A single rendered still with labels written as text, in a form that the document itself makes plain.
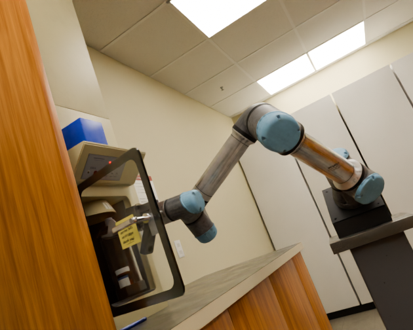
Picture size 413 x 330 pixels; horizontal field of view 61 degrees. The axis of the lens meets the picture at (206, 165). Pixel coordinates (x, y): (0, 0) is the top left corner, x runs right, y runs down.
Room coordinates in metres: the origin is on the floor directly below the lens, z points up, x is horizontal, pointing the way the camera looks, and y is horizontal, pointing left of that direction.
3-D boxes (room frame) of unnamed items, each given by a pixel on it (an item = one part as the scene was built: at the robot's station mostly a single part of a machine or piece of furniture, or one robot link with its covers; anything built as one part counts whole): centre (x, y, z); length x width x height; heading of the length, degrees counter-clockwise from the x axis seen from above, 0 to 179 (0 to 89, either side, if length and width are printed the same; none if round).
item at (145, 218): (0.89, 0.24, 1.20); 0.10 x 0.05 x 0.03; 58
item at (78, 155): (1.15, 0.32, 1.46); 0.32 x 0.11 x 0.10; 157
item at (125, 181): (0.95, 0.28, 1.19); 0.30 x 0.01 x 0.40; 58
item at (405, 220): (1.47, -0.52, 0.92); 0.32 x 0.32 x 0.04; 75
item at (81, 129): (1.07, 0.35, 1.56); 0.10 x 0.10 x 0.09; 67
